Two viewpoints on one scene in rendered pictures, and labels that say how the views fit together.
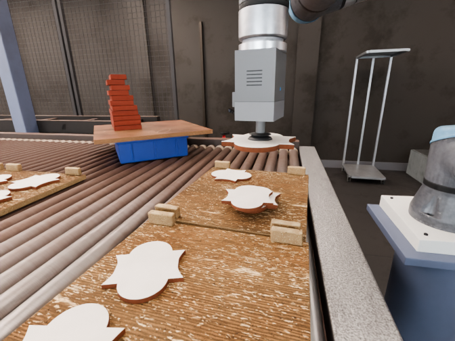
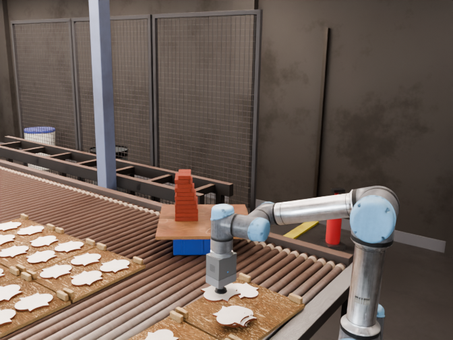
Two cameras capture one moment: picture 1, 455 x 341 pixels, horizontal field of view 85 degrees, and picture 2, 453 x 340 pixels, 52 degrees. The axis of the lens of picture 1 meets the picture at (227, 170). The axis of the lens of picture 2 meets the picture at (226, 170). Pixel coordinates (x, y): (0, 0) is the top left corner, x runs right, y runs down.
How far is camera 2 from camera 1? 1.28 m
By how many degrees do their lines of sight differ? 22
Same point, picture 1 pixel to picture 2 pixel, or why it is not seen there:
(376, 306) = not seen: outside the picture
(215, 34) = (346, 46)
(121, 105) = (183, 200)
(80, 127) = (153, 190)
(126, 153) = (178, 247)
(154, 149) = (201, 246)
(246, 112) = (209, 280)
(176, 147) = not seen: hidden behind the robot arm
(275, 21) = (220, 248)
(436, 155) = not seen: hidden behind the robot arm
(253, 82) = (212, 270)
